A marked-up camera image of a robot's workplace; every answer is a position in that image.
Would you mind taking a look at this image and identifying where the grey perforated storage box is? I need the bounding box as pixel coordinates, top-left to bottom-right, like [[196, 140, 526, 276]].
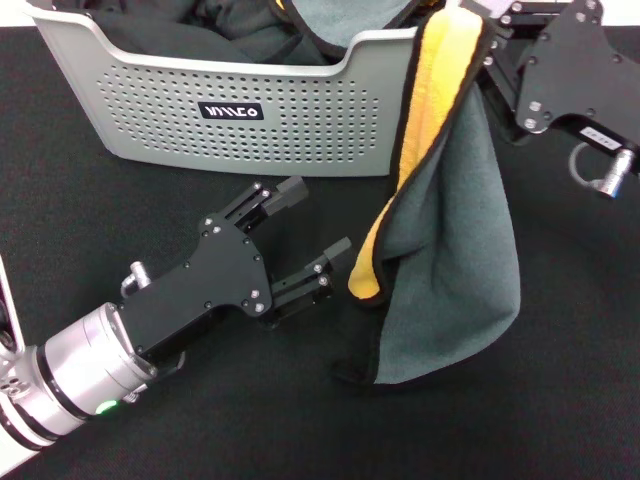
[[24, 0, 419, 179]]

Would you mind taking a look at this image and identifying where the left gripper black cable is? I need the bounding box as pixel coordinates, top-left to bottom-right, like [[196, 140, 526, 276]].
[[119, 384, 154, 405]]

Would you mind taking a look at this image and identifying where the right gripper cable with plug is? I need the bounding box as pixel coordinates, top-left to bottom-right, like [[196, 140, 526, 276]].
[[569, 142, 640, 200]]

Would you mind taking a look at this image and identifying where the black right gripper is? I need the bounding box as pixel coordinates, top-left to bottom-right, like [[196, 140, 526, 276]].
[[458, 0, 640, 151]]

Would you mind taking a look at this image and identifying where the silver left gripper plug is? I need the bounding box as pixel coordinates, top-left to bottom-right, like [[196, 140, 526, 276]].
[[119, 260, 151, 297]]

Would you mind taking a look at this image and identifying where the grey yellow towel black trim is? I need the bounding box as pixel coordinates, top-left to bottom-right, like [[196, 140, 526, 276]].
[[269, 0, 446, 54], [332, 7, 521, 391]]

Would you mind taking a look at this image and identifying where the black cloth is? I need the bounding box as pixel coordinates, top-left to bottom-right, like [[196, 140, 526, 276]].
[[52, 0, 331, 66]]

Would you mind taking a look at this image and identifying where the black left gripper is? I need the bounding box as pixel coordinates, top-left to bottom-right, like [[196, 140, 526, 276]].
[[117, 174, 354, 369]]

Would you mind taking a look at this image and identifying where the black tablecloth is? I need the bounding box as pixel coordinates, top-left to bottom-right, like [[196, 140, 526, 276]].
[[0, 24, 640, 480]]

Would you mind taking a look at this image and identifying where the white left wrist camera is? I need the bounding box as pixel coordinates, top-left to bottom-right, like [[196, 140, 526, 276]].
[[0, 254, 24, 351]]

